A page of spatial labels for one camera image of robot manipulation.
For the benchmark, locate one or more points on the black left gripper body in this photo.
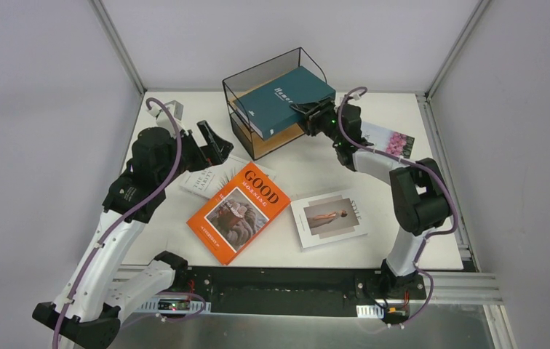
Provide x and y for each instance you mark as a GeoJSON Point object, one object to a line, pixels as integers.
{"type": "Point", "coordinates": [197, 148]}

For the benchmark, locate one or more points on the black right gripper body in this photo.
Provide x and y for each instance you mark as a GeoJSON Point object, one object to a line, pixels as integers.
{"type": "Point", "coordinates": [311, 115]}

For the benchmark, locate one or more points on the teal Humor book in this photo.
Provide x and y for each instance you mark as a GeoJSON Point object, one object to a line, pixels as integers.
{"type": "Point", "coordinates": [267, 109]}

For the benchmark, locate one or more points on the orange Good Morning book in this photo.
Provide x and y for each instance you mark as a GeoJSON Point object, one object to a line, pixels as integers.
{"type": "Point", "coordinates": [238, 213]}

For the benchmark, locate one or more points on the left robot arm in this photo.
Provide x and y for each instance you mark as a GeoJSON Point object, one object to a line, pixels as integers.
{"type": "Point", "coordinates": [90, 310]}

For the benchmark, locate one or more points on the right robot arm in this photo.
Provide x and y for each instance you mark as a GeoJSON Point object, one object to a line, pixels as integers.
{"type": "Point", "coordinates": [421, 201]}

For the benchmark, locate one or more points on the white Singularity book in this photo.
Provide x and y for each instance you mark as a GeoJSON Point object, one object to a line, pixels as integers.
{"type": "Point", "coordinates": [209, 182]}

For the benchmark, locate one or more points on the pink floral Designer Fate book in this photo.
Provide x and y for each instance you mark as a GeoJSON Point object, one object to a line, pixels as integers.
{"type": "Point", "coordinates": [387, 140]}

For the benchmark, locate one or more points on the white Style magazine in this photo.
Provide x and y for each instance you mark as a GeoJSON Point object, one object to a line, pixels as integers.
{"type": "Point", "coordinates": [329, 218]}

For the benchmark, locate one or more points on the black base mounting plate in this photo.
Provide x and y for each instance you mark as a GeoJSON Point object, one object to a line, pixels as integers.
{"type": "Point", "coordinates": [327, 292]}

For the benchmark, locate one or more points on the black wire wooden shelf rack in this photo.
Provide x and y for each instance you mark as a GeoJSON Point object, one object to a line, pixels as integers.
{"type": "Point", "coordinates": [256, 76]}

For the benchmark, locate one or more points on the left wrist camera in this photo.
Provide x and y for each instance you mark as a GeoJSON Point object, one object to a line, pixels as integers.
{"type": "Point", "coordinates": [175, 108]}

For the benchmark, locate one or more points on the aluminium frame rail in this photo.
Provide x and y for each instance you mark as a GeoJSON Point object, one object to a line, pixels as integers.
{"type": "Point", "coordinates": [442, 288]}

